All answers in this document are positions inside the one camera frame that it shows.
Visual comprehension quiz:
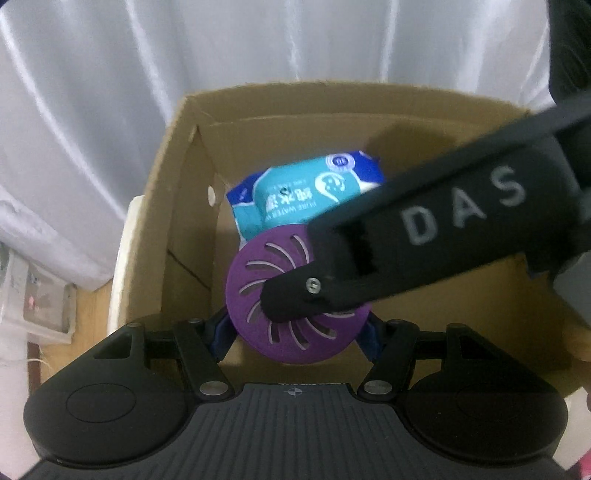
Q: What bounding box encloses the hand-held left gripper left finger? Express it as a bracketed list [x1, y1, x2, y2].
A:
[90, 314, 238, 401]

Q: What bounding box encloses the brown cardboard box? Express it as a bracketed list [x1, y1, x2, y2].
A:
[141, 82, 591, 402]

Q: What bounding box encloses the purple air freshener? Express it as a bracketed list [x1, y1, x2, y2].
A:
[225, 224, 372, 363]

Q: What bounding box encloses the white water dispenser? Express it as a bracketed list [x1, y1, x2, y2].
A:
[0, 244, 77, 384]

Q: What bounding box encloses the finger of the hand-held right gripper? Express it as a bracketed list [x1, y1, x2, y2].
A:
[261, 264, 387, 323]

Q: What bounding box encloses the teal wet wipes pack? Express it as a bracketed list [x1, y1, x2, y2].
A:
[226, 150, 386, 241]

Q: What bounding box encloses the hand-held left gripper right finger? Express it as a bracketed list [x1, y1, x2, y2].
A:
[355, 314, 502, 403]

